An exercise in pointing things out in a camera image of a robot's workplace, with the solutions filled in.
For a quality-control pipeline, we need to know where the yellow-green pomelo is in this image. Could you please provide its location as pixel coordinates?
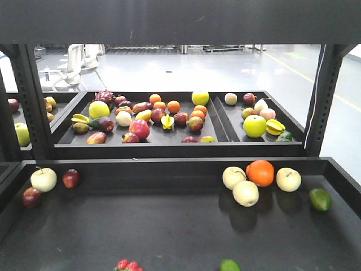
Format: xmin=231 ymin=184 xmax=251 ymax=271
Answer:
xmin=192 ymin=90 xmax=210 ymax=106
xmin=88 ymin=101 xmax=111 ymax=119

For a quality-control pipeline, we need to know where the pale apple centre back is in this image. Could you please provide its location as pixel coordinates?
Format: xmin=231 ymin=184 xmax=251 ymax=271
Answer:
xmin=222 ymin=166 xmax=246 ymax=190

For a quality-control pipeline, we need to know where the green apple far left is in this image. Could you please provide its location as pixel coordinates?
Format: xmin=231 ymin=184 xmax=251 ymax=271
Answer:
xmin=14 ymin=123 xmax=30 ymax=147

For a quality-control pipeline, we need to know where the red cherry tomato bunch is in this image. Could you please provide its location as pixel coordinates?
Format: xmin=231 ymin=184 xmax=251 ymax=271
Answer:
xmin=113 ymin=259 xmax=144 ymax=271

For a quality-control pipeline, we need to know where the small red apple left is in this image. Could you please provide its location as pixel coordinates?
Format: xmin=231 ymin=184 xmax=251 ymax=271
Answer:
xmin=23 ymin=187 xmax=42 ymax=208

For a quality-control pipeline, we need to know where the large orange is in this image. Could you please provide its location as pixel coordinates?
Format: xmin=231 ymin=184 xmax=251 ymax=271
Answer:
xmin=246 ymin=160 xmax=274 ymax=187

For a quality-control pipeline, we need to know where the yellow starfruit right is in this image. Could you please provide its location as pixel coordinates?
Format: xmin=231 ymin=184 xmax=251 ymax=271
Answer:
xmin=266 ymin=119 xmax=286 ymax=136

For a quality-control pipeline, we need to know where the red dragon fruit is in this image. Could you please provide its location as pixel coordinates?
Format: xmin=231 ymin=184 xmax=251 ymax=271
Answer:
xmin=93 ymin=89 xmax=115 ymax=104

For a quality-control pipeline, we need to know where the pale apple right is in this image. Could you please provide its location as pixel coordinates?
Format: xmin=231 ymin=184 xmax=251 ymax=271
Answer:
xmin=276 ymin=167 xmax=302 ymax=192

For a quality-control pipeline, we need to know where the pale apple front left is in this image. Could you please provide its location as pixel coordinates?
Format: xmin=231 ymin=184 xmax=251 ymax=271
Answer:
xmin=30 ymin=167 xmax=57 ymax=193

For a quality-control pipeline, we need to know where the yellow starfruit left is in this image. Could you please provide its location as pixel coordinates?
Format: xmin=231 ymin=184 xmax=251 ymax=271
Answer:
xmin=71 ymin=113 xmax=90 ymax=124

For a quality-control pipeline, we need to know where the big green apple right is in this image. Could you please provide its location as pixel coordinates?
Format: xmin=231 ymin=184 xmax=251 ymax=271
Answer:
xmin=243 ymin=115 xmax=266 ymax=138

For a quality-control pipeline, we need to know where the yellow starfruit centre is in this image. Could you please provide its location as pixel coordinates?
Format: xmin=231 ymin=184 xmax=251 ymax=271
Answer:
xmin=161 ymin=114 xmax=175 ymax=130

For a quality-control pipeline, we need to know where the green lime on tray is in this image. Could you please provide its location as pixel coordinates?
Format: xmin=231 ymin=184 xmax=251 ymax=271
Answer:
xmin=309 ymin=188 xmax=332 ymax=212

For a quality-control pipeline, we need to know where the pale apple centre front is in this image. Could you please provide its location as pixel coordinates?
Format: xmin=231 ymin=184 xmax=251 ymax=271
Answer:
xmin=232 ymin=181 xmax=259 ymax=207

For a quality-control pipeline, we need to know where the large red apple centre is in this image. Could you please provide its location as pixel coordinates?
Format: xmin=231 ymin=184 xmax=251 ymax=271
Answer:
xmin=129 ymin=120 xmax=150 ymax=140

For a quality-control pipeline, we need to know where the white office chair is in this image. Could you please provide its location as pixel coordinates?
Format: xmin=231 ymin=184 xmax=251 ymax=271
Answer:
xmin=39 ymin=43 xmax=106 ymax=91

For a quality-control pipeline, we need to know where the yellow starfruit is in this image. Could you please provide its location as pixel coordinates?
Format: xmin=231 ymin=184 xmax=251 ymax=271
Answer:
xmin=71 ymin=113 xmax=90 ymax=124
xmin=161 ymin=114 xmax=175 ymax=130
xmin=266 ymin=119 xmax=286 ymax=136

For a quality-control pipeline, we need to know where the black fruit display stand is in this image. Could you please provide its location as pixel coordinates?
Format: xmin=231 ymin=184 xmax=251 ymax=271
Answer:
xmin=1 ymin=1 xmax=360 ymax=270

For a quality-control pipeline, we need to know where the yellow-green pomelo left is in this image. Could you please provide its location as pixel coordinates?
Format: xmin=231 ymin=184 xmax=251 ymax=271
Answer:
xmin=88 ymin=101 xmax=111 ymax=119

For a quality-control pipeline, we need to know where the pale apple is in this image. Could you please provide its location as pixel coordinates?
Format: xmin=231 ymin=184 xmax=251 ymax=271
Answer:
xmin=222 ymin=166 xmax=246 ymax=190
xmin=232 ymin=181 xmax=259 ymax=207
xmin=276 ymin=167 xmax=302 ymax=192
xmin=30 ymin=167 xmax=57 ymax=193

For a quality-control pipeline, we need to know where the yellow-green pomelo back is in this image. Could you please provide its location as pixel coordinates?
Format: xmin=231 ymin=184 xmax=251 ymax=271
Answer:
xmin=192 ymin=90 xmax=210 ymax=106

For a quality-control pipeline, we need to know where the dark red apple front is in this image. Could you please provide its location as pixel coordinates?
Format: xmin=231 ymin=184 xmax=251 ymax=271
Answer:
xmin=63 ymin=169 xmax=81 ymax=189

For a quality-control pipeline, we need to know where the green lime front edge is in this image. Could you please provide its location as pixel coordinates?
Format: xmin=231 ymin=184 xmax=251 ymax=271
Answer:
xmin=219 ymin=259 xmax=241 ymax=271

